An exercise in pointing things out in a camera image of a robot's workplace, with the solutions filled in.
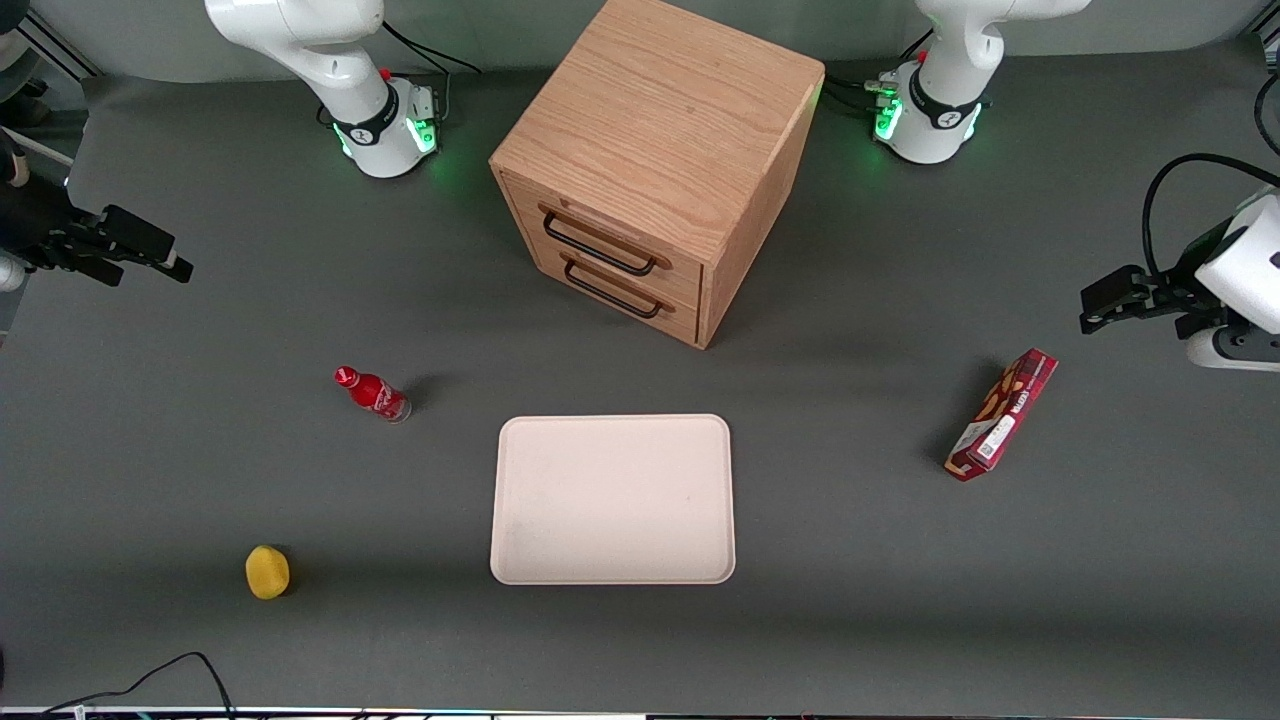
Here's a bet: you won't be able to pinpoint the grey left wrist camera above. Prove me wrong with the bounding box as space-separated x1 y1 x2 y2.
1187 325 1280 373

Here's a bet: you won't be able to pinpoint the beige plastic tray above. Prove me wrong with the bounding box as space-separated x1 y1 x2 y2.
489 413 737 586

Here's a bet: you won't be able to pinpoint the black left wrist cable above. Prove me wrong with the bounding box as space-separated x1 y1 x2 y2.
1143 153 1280 279

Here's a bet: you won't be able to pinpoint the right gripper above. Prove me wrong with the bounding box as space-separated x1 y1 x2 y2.
0 178 193 288

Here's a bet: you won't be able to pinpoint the wooden drawer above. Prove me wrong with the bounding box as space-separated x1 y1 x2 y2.
525 238 703 347
500 172 704 306

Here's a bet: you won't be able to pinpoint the red tartan cookie box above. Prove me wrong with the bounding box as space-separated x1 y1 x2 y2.
944 348 1059 483

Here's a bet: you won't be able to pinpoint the black looping cable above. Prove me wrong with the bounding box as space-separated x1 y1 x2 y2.
1255 70 1280 157

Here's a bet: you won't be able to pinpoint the wooden two-drawer cabinet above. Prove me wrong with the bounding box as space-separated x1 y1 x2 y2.
490 0 826 351

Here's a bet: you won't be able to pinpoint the aluminium frame strut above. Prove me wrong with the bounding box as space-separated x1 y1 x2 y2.
15 8 101 81

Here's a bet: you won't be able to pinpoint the red soda bottle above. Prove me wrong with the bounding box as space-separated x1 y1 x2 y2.
333 365 413 424

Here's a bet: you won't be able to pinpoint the black left base cables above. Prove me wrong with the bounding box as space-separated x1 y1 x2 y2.
825 30 936 119

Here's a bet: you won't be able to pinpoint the yellow lemon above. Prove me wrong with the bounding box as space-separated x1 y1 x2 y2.
245 545 291 601

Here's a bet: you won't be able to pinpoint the black right base cables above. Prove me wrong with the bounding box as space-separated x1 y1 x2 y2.
380 20 481 126

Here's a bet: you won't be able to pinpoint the thin white rod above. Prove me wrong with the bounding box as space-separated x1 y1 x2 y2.
18 135 77 167

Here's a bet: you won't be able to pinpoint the black thin table cable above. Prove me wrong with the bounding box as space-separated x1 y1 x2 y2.
40 652 236 720

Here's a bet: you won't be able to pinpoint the black base cables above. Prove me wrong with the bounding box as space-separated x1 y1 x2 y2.
825 30 936 119
380 20 481 126

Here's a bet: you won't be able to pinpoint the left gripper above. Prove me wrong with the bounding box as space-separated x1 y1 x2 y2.
1080 190 1280 341

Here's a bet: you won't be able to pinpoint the black metal drawer handle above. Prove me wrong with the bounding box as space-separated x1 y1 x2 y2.
562 253 676 321
542 203 673 277

